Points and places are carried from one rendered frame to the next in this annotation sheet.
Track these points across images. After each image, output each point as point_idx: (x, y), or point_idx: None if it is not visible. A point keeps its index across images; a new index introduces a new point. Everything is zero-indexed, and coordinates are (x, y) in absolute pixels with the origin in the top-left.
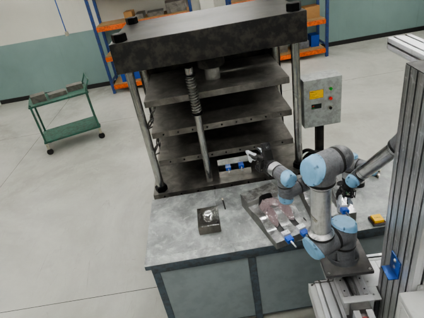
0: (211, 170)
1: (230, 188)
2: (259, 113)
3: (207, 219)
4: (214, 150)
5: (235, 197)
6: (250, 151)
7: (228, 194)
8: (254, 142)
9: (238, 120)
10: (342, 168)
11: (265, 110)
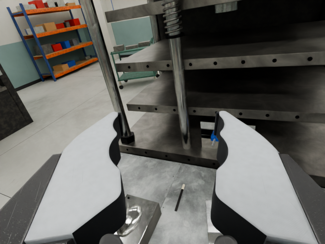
0: (188, 134)
1: (205, 172)
2: (297, 51)
3: (129, 224)
4: (199, 106)
5: (203, 193)
6: (108, 135)
7: (197, 182)
8: (270, 108)
9: (246, 60)
10: None
11: (311, 48)
